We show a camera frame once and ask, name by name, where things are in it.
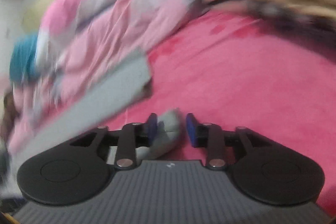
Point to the pink floral quilt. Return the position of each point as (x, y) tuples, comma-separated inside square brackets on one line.
[(105, 22)]

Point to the teal and pink cartoon quilt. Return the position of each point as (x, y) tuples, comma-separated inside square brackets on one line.
[(23, 58)]

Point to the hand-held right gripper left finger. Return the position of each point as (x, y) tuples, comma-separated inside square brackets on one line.
[(151, 127)]

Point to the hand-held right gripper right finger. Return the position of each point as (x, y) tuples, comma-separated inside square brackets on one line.
[(191, 129)]

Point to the grey pants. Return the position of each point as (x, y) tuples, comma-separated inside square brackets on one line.
[(92, 106)]

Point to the pink flower-print blanket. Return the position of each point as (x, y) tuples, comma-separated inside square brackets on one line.
[(236, 77)]

